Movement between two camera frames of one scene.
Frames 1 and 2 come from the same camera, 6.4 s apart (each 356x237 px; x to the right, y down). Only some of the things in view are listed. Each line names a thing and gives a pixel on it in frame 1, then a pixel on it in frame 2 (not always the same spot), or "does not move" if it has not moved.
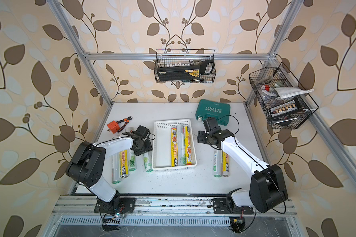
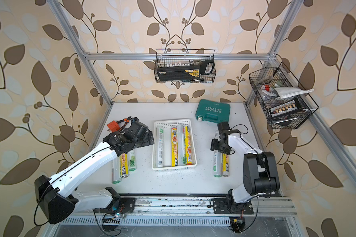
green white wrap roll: [148, 162] -> [160, 147]
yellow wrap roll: [174, 147] does not move
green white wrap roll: [181, 152] does not move
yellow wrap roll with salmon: [188, 157] does not move
